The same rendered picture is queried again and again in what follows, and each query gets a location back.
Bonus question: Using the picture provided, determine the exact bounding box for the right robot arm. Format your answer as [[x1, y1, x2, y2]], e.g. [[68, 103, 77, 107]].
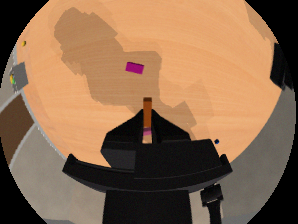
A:
[[278, 53, 294, 91]]

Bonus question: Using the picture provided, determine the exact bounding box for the small magenta block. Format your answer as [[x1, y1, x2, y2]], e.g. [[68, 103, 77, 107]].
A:
[[125, 62, 144, 74]]

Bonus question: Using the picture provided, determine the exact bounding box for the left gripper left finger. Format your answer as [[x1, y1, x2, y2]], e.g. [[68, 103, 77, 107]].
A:
[[103, 109, 144, 143]]

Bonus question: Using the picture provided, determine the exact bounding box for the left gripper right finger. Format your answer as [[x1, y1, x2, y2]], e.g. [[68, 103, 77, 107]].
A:
[[151, 109, 191, 143]]

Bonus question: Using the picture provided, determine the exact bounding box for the pink rod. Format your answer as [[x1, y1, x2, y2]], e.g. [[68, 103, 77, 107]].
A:
[[143, 127, 151, 136]]

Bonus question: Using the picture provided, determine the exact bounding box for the orange rod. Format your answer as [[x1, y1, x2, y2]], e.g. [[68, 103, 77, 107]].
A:
[[143, 97, 152, 127]]

